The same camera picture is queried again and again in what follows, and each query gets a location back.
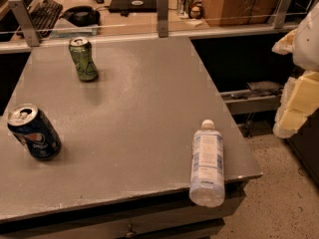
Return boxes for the green soda can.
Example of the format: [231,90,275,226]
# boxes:
[69,37,99,82]

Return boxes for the grey drawer with handle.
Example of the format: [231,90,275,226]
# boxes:
[0,183,245,239]

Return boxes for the black headphones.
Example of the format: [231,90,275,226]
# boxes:
[62,6,100,27]

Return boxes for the blue pepsi can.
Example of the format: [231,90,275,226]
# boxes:
[7,104,62,160]

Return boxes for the grey metal shelf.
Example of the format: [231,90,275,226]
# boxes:
[220,81,283,115]

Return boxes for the metal rail bracket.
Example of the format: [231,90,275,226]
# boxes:
[8,0,40,47]
[271,0,292,29]
[157,0,168,38]

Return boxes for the clear blue-label plastic bottle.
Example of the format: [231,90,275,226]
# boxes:
[189,119,225,208]

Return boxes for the cardboard box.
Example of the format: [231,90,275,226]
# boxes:
[201,0,278,27]

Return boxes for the metal rail bracket right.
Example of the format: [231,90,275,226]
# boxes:
[271,0,292,29]

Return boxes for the cans on back desk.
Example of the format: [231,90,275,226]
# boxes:
[176,0,198,18]

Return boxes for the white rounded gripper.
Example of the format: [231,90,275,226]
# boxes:
[272,3,319,138]

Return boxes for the black keyboard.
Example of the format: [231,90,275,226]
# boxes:
[28,0,63,38]

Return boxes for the metal rail bracket left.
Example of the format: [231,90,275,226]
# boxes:
[8,0,40,47]

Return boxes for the metal rail bracket middle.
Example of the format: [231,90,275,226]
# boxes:
[157,0,168,38]

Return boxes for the black laptop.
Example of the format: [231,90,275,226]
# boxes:
[109,0,157,13]

